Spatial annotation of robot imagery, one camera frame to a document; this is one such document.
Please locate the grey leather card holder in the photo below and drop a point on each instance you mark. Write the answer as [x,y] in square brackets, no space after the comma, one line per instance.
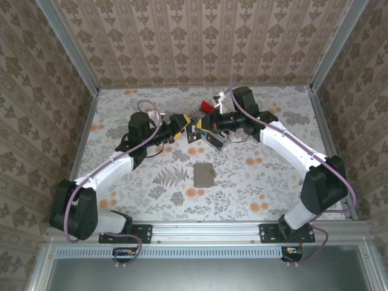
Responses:
[203,175]

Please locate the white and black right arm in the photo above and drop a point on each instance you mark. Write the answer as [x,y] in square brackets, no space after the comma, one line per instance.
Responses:
[291,142]

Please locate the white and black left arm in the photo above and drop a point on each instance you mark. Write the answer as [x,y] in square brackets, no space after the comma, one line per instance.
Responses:
[106,172]

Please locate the red card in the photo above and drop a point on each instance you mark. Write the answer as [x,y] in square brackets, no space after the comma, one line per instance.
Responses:
[207,107]

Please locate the floral patterned table cover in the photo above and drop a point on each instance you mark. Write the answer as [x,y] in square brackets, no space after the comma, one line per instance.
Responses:
[115,103]

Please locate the grey metal panel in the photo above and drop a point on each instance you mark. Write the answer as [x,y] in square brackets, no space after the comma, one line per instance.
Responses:
[197,276]

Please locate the aluminium table side rail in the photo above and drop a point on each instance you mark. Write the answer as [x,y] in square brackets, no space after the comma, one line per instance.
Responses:
[322,121]
[88,121]

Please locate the long aluminium mounting rail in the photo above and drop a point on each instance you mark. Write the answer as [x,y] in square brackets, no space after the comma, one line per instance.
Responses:
[206,232]

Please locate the slanted aluminium frame post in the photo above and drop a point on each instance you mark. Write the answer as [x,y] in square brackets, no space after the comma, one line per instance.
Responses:
[69,45]
[337,45]

